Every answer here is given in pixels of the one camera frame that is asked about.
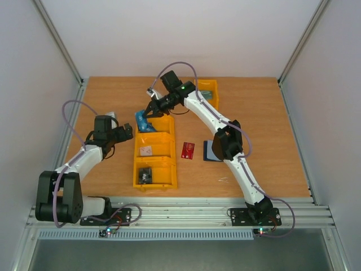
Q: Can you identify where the black card in bin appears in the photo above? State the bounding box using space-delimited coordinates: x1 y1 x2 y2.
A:
138 168 153 185

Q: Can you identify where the blue card holder wallet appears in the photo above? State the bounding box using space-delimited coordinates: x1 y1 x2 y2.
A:
203 140 222 162

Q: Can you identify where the blue card in bin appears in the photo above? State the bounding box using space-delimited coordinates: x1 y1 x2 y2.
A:
144 123 157 133

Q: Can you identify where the red credit card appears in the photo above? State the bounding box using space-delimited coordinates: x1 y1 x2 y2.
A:
181 142 195 160

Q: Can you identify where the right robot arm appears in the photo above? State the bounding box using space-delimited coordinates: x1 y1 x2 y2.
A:
143 71 273 225

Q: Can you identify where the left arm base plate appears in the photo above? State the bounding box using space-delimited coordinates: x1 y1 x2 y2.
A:
80 208 131 226

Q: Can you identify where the grey slotted cable duct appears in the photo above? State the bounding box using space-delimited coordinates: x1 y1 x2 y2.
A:
38 229 254 241

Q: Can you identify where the yellow single bin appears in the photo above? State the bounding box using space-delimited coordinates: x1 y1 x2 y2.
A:
193 79 219 110

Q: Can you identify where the yellow bin of row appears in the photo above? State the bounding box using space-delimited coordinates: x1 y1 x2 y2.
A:
134 132 175 160
147 115 175 136
133 156 178 191

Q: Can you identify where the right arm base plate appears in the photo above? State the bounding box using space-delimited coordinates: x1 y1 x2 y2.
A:
227 208 282 226

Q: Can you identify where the yellow bin top of row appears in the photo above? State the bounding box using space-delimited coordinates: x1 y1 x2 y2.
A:
147 115 175 136

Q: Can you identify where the white card in bin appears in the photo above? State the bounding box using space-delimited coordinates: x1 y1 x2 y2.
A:
139 146 153 156

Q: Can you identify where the yellow bin middle of row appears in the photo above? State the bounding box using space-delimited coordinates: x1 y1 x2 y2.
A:
134 132 175 160

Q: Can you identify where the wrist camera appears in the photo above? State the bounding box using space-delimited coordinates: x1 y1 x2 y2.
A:
147 88 160 100
105 111 117 121

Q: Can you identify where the teal card in single bin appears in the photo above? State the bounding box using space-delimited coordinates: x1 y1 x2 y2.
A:
200 90 213 100

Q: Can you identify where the blue VIP card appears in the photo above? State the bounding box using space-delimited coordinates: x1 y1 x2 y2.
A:
135 110 149 133

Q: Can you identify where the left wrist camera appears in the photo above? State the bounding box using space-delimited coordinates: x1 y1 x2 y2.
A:
105 111 117 121

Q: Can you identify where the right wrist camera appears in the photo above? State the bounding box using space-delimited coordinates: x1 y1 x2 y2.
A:
147 88 160 100

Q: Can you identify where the yellow bin bottom of row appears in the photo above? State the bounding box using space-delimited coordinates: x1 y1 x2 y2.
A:
133 156 178 191

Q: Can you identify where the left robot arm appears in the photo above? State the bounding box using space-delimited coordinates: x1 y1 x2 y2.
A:
35 115 133 227

